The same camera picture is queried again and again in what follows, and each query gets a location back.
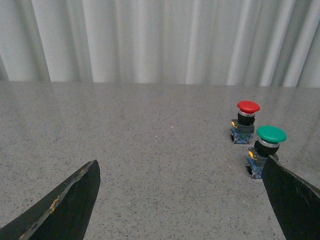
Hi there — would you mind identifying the white pleated curtain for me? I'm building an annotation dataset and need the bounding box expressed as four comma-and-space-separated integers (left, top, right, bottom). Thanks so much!
0, 0, 320, 88

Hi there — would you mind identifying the red mushroom push button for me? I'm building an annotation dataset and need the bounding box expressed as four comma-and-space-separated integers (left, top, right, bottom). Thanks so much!
230, 100, 260, 145

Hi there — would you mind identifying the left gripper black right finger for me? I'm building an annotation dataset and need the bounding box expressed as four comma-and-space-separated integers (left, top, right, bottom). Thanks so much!
261, 155, 320, 240

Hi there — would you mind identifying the green mushroom push button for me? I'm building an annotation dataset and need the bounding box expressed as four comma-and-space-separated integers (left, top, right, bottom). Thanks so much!
246, 125, 287, 179

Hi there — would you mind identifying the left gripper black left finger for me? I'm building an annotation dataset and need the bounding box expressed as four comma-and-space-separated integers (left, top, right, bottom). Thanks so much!
0, 160, 101, 240

